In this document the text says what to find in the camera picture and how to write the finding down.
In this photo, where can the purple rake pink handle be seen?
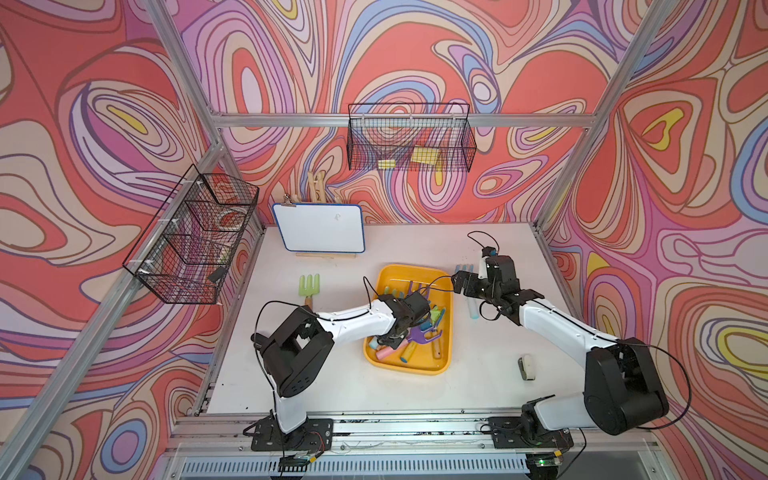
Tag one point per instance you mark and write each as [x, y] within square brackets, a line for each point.
[414, 336]

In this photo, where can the black wire basket back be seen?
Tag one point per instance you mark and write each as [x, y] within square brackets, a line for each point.
[382, 135]

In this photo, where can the blue framed whiteboard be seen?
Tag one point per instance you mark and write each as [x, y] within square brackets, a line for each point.
[320, 228]

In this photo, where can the yellow plastic storage tray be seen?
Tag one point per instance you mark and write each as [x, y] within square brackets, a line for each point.
[401, 280]

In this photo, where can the green circuit board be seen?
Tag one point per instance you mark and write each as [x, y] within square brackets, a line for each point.
[294, 464]

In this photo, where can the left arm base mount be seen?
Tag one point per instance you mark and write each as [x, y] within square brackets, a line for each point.
[313, 436]

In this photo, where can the yellow sticky note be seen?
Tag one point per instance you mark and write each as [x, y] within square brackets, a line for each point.
[425, 156]

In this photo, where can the small white eraser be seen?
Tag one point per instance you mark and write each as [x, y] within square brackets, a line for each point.
[527, 367]

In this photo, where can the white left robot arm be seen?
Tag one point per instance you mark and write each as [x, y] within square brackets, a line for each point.
[292, 356]

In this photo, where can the green rake wooden handle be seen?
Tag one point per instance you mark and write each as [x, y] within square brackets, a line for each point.
[309, 287]

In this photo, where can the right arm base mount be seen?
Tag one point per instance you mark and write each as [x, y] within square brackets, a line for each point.
[525, 431]

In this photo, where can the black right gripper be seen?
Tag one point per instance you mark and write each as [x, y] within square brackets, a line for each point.
[458, 285]

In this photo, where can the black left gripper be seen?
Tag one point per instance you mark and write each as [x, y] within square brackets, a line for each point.
[396, 342]

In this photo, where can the black wire basket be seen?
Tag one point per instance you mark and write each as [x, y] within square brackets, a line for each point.
[382, 135]
[185, 255]

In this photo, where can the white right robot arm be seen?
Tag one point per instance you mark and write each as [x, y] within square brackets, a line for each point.
[621, 390]

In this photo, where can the black wire basket left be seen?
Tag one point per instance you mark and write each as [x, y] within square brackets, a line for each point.
[185, 255]

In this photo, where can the wooden whiteboard stand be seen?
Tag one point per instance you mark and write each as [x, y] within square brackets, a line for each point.
[326, 255]

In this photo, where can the light blue hand rake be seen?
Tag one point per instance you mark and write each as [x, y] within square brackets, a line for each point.
[472, 303]

